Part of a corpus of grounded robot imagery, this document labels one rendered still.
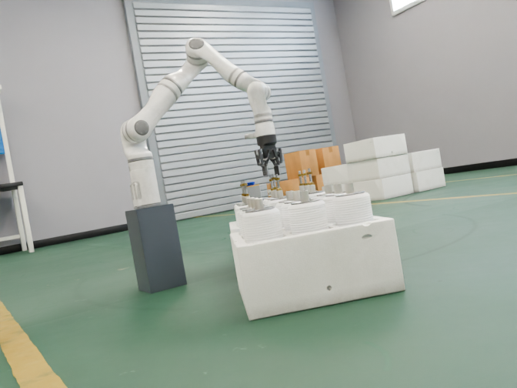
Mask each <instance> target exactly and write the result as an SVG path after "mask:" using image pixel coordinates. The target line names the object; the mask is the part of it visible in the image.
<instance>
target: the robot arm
mask: <svg viewBox="0 0 517 388"><path fill-rule="evenodd" d="M185 52H186V57H187V59H186V61H185V64H184V65H183V66H182V67H181V68H180V69H179V70H178V71H177V72H173V73H171V74H168V75H166V76H165V77H164V78H163V79H162V80H161V81H160V82H159V84H157V86H156V87H155V88H154V90H153V92H152V94H151V96H150V99H149V101H148V103H147V104H146V105H145V107H144V108H143V109H142V110H141V111H140V112H139V113H138V114H137V115H135V116H134V117H133V118H131V119H129V120H127V121H125V122H124V123H123V124H122V126H121V129H120V134H121V139H122V146H123V150H124V153H125V157H126V158H127V160H128V167H129V172H130V177H131V182H132V184H130V187H131V192H132V201H133V205H134V209H144V208H148V207H153V206H160V205H161V200H160V195H159V190H158V183H157V178H156V174H155V165H154V160H153V156H152V153H151V152H150V151H149V150H148V149H147V145H146V142H145V140H146V139H147V138H148V137H149V136H150V135H151V134H152V131H153V130H154V128H155V127H156V125H157V124H158V121H159V120H160V119H161V117H162V116H163V115H164V114H165V113H166V112H167V111H168V110H169V109H170V108H171V107H172V106H173V104H174V103H175V102H176V101H177V99H178V98H179V97H180V95H181V94H182V93H183V92H184V91H185V89H186V88H187V87H188V85H189V84H190V83H191V81H192V80H193V79H194V78H195V77H196V76H197V75H198V74H199V73H200V72H201V71H202V70H203V69H204V68H205V67H206V66H207V64H210V65H211V66H212V67H213V68H214V69H215V70H216V71H217V72H218V74H220V76H221V77H223V79H224V80H225V81H226V82H228V83H229V84H231V85H233V86H234V87H236V88H237V89H239V90H242V91H244V92H247V94H248V100H249V103H250V106H251V108H252V111H253V115H254V120H255V132H254V133H248V134H245V139H257V145H258V146H260V149H258V150H255V157H256V162H257V165H258V166H261V167H262V172H263V176H264V177H269V168H268V167H267V166H268V161H269V160H270V161H271V162H272V163H273V165H274V171H275V174H278V176H280V167H279V165H280V164H281V163H283V161H282V149H281V148H279V149H277V148H276V147H275V144H276V143H277V139H276V134H275V126H274V123H273V119H272V110H271V109H270V108H269V107H268V105H267V102H266V100H268V99H269V98H270V96H271V89H270V88H269V86H268V85H266V84H265V83H264V82H262V81H260V80H258V79H256V78H254V77H252V76H250V75H249V74H248V73H247V72H245V71H243V70H241V69H240V68H239V67H237V66H235V65H233V64H232V63H231V62H230V61H229V60H227V59H226V58H225V57H223V56H222V55H221V54H220V53H219V52H217V51H216V50H215V49H214V48H213V47H212V46H210V44H208V43H207V41H205V40H204V39H202V38H191V39H189V40H188V41H187V42H186V44H185ZM279 158H280V160H279ZM259 159H260V160H261V162H260V161H259ZM275 161H276V162H275Z"/></svg>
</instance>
